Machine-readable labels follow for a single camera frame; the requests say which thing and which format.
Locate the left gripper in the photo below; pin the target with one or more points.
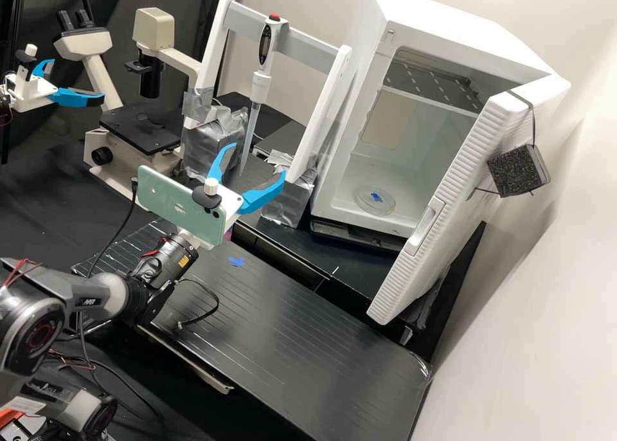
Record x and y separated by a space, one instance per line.
30 93

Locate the left phone holder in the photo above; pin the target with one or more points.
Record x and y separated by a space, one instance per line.
26 65

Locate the white incubator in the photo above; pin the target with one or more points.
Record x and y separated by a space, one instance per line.
434 41

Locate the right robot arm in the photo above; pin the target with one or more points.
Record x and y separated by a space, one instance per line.
96 291

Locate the petri dish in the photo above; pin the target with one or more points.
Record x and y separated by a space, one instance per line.
376 201

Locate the right wrist camera phone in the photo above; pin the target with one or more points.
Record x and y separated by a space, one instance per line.
178 202

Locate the incubator door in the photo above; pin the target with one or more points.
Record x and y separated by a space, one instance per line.
448 195

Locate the white pipette stand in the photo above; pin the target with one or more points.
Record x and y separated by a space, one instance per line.
214 65

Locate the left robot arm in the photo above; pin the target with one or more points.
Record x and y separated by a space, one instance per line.
4 104

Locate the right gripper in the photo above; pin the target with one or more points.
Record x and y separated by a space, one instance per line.
195 241

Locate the pipette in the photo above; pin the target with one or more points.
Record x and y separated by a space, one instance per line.
262 74

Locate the cream microscope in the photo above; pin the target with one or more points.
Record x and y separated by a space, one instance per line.
140 137

